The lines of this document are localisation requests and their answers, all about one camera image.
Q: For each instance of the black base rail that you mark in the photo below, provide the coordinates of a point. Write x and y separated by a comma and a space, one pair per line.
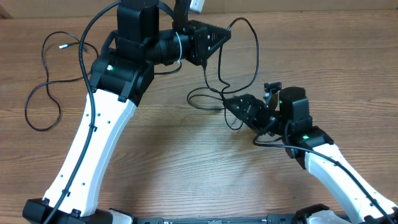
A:
270, 219

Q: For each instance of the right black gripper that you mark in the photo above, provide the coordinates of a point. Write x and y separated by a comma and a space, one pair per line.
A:
247, 100

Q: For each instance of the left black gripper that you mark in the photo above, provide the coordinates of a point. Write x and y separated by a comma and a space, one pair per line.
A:
199, 50

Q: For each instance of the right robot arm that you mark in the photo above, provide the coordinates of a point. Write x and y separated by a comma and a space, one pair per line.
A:
282, 120

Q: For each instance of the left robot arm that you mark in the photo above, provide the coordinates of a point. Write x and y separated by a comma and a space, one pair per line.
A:
148, 33

